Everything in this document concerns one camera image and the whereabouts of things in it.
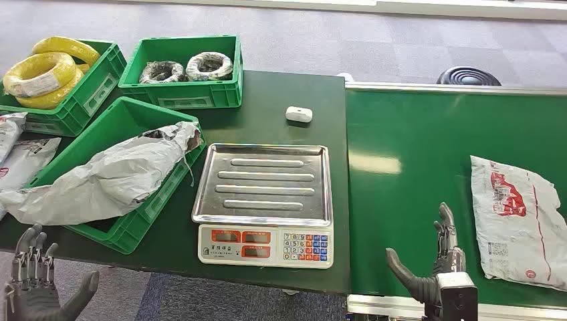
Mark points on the flat white printed package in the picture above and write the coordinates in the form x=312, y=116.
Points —
x=24, y=161

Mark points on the electronic scale with steel tray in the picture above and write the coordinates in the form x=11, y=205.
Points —
x=265, y=190

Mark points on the small white printed package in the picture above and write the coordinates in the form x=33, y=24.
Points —
x=9, y=133

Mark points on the green crate with yellow coils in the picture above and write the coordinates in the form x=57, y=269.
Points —
x=84, y=99

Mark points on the green crate holding grey package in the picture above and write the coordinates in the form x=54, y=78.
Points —
x=115, y=122

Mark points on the small white plastic case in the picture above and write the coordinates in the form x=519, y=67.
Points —
x=299, y=114

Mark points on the green conveyor belt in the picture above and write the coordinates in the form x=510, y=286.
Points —
x=407, y=177

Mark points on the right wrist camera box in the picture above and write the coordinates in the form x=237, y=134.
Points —
x=458, y=297

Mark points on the grey package with red print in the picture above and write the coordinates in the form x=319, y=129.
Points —
x=516, y=235

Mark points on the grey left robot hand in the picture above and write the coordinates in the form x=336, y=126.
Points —
x=33, y=297

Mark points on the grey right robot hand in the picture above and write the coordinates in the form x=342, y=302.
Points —
x=448, y=259

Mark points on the crumpled plain grey package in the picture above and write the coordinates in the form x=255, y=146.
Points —
x=110, y=177

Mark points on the green crate with black coils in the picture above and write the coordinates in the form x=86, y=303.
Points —
x=186, y=93

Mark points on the black ribbed round object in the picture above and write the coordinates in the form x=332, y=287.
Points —
x=468, y=76

